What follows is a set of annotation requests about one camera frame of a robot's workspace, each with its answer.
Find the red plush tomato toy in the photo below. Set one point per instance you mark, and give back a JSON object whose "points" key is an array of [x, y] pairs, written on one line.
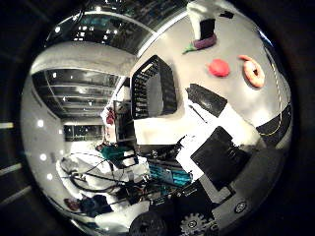
{"points": [[219, 68]]}

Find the purple plush eggplant toy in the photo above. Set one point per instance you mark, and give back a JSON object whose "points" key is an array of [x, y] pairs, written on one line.
{"points": [[206, 42]]}

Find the teal electronics box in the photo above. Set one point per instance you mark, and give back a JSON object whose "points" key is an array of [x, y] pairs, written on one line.
{"points": [[170, 175]]}

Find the black slatted plastic basket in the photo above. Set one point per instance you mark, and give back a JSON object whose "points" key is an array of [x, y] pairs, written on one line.
{"points": [[169, 88]]}

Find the dark metal shelf rack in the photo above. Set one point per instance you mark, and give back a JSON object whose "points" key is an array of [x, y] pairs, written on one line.
{"points": [[124, 121]]}

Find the person in teal shirt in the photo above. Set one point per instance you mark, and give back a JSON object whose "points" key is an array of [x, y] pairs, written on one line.
{"points": [[113, 151]]}

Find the red hanging cloth item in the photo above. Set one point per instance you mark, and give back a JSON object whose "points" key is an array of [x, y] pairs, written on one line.
{"points": [[110, 116]]}

